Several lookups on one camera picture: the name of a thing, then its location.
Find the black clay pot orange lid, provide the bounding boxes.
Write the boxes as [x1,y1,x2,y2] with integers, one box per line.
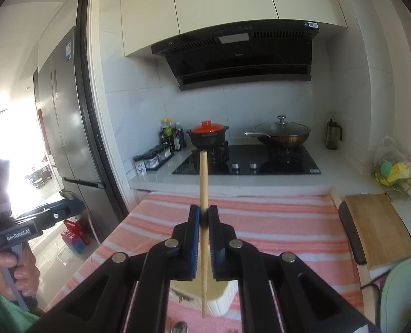
[187,120,229,149]

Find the grey steel refrigerator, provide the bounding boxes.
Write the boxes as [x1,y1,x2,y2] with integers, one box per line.
[35,26,121,241]

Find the dark french press jug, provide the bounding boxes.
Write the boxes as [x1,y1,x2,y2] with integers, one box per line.
[324,119,343,150]

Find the bag of sponges rack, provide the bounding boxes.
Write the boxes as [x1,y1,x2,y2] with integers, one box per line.
[373,135,411,198]

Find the black wok with glass lid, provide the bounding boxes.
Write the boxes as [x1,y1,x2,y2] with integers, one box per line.
[245,115,311,150]

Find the spice jar rack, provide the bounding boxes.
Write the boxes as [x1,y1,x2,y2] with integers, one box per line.
[142,143,174,171]

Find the cream ribbed utensil holder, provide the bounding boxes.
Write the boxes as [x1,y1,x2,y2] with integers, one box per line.
[169,278,240,317]

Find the black gas cooktop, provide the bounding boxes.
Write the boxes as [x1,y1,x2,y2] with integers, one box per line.
[171,140,322,176]

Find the red pink boxes on floor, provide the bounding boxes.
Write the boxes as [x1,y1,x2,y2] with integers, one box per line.
[61,218,90,255]

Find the black range hood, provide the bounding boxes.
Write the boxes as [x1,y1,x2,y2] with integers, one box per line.
[151,20,319,91]

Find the wooden cutting board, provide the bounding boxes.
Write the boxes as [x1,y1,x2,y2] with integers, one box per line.
[345,193,411,270]

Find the condiment bottles cluster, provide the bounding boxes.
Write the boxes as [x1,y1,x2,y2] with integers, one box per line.
[160,117,187,152]

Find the cream upper cabinets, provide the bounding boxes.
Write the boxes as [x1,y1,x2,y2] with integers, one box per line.
[121,0,347,56]

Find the pink white striped tablecloth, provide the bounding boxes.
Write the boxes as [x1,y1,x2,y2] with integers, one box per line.
[48,193,364,311]

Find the green dish mat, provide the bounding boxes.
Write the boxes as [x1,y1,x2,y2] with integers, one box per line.
[379,257,411,332]

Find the operator left hand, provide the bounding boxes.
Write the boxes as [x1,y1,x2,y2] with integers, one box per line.
[0,243,40,301]

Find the white jar with pattern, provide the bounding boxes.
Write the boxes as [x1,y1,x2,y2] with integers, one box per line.
[132,155,147,177]

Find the steel spoon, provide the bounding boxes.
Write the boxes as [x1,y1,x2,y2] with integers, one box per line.
[170,321,188,333]

